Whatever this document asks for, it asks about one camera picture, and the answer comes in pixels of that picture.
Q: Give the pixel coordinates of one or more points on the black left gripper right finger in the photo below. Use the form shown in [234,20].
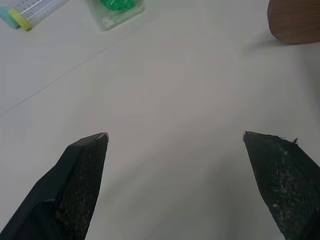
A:
[282,185]

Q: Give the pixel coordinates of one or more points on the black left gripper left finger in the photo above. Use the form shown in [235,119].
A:
[67,190]

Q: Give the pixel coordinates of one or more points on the brown wooden board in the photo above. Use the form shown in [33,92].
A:
[293,21]

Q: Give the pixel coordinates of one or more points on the clear tube with teal cap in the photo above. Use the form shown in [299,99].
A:
[9,17]

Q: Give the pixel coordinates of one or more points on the clear tube with yellow cap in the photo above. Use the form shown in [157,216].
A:
[32,13]

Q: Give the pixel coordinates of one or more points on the clear jar with green contents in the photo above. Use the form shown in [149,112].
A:
[118,12]

